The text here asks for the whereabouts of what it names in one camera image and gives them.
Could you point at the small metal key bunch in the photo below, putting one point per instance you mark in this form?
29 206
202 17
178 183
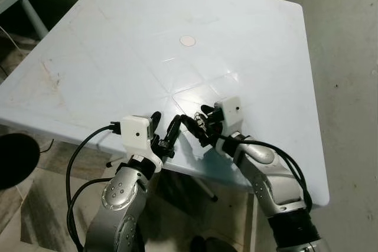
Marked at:
201 122

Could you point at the white round table plug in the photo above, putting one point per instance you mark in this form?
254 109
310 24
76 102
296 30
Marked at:
187 41

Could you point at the light blue plastic table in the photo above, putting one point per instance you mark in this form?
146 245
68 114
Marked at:
147 16

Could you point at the black round object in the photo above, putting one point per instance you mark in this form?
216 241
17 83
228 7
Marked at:
15 160

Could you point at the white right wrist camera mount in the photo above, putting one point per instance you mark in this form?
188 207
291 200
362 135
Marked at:
229 110

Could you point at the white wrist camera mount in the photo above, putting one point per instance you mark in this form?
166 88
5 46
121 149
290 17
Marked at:
229 110
136 133

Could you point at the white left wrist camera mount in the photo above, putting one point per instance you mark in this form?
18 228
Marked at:
136 133

